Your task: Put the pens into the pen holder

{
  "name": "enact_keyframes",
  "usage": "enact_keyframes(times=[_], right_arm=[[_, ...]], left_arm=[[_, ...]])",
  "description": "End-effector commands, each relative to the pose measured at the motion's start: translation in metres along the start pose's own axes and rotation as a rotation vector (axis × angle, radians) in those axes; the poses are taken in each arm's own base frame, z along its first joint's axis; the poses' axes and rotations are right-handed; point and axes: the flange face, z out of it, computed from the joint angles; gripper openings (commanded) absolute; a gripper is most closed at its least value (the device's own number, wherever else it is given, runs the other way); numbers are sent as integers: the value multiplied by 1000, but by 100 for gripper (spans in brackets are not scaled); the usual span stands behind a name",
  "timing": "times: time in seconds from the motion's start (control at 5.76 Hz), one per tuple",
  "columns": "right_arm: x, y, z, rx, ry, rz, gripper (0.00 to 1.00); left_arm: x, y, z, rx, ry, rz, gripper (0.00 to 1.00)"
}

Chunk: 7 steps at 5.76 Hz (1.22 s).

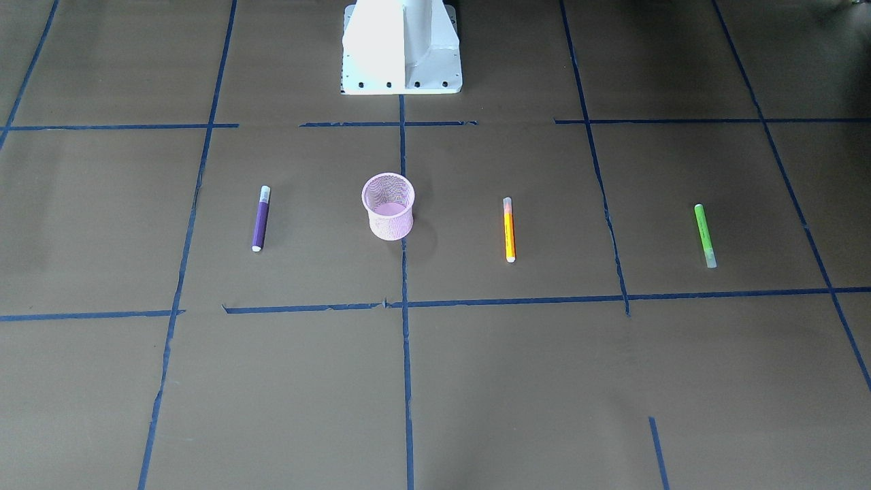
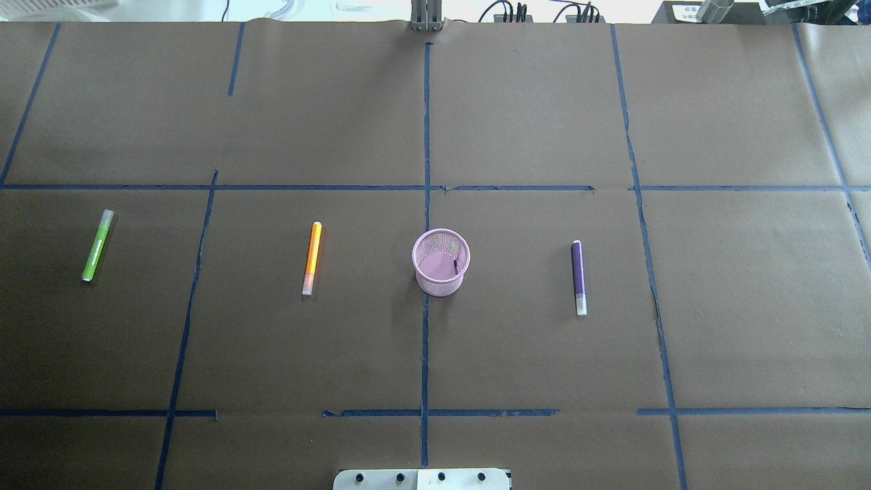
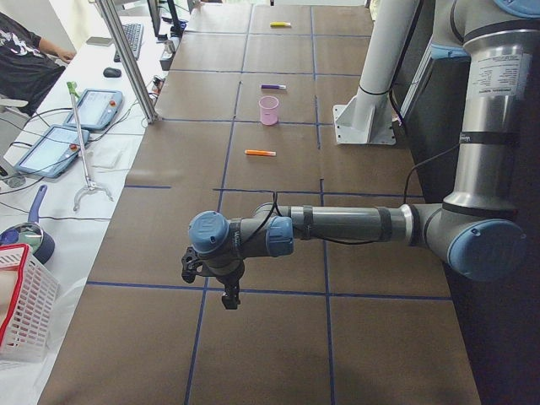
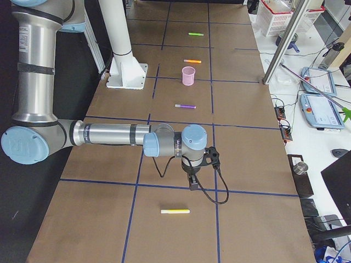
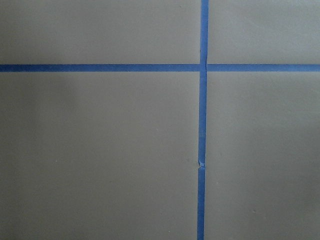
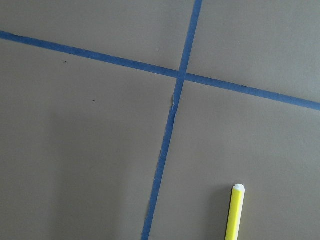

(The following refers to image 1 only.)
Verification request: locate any purple marker pen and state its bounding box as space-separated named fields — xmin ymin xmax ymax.
xmin=251 ymin=185 xmax=271 ymax=253

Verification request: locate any green marker pen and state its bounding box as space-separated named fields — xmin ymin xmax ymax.
xmin=693 ymin=203 xmax=717 ymax=269

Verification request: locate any pink mesh pen holder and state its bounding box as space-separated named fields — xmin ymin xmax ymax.
xmin=361 ymin=171 xmax=416 ymax=241

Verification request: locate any orange marker pen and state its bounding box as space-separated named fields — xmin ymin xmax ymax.
xmin=503 ymin=197 xmax=516 ymax=263

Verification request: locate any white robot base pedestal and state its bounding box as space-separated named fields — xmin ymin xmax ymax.
xmin=340 ymin=1 xmax=463 ymax=96

